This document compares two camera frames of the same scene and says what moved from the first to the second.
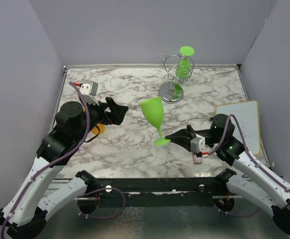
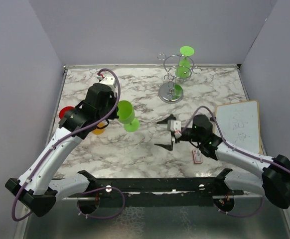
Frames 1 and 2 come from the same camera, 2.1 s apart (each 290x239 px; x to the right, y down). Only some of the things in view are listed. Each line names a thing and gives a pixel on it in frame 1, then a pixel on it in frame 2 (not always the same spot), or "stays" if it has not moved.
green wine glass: [183, 69] stays
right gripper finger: [184, 134] → [165, 121]
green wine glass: [153, 108] → [126, 112]
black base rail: [158, 192] stays
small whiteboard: [247, 114] stays
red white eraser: [197, 160] stays
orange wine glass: [94, 130] stays
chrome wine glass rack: [178, 68] stays
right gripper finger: [182, 138] → [169, 147]
